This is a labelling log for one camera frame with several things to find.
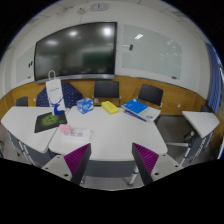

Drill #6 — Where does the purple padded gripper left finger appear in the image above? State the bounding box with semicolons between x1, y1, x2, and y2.
41;143;92;186

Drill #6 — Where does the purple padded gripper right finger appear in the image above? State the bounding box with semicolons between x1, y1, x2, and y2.
131;142;184;186

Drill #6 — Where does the pink charger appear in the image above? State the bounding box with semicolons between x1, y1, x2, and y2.
59;124;72;134

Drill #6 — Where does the white packet on table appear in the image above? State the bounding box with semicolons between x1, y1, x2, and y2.
64;129;92;140

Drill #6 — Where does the white centre table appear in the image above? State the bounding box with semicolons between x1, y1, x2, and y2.
49;106;168;178

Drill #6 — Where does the white table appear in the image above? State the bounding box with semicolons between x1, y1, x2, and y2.
49;106;168;178
165;110;221;167
1;106;59;165

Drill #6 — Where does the white booklet under book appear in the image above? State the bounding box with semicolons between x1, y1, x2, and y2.
123;107;162;124

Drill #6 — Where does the black green mouse pad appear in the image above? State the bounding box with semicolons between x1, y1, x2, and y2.
34;112;67;133

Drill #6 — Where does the blue book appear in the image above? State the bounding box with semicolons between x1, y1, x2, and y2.
122;99;148;114

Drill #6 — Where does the blue tissue box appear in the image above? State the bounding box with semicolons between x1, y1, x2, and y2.
77;98;93;114

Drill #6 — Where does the blue patterned chair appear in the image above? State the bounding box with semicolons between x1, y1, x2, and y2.
36;82;83;108

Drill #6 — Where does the black chair right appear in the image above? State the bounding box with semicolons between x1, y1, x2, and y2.
138;84;163;108

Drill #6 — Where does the black chair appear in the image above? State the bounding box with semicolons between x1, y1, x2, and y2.
138;84;163;108
92;80;121;106

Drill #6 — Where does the white right table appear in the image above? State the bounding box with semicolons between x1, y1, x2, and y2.
165;110;221;167

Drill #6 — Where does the white left table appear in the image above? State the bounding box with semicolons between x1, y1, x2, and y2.
1;106;59;165

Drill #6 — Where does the black chair middle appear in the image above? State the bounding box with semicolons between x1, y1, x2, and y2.
92;80;121;106

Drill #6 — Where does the white paper bag blue deer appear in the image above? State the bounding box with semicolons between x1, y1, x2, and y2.
46;70;65;115

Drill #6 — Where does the blue curtain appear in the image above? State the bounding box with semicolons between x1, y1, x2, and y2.
206;44;222;113

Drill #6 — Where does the glass whiteboard on wall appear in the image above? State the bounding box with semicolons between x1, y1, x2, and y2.
122;25;182;79

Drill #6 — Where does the large black wall screen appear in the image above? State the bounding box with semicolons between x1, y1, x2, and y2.
34;22;117;83

